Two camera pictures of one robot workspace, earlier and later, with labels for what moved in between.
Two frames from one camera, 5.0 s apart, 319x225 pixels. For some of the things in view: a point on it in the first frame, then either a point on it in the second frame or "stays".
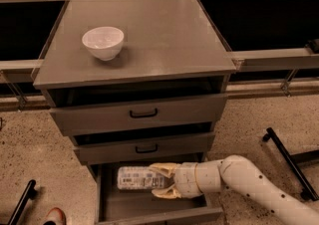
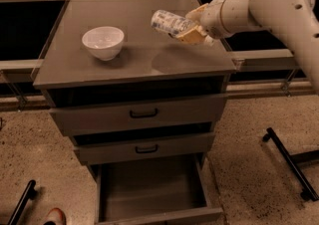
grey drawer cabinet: (157, 103) stays
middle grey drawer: (149, 148) stays
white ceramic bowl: (105, 42) stays
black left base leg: (29, 194) stays
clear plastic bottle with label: (143, 178) → (170, 23)
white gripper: (185, 179) → (211, 19)
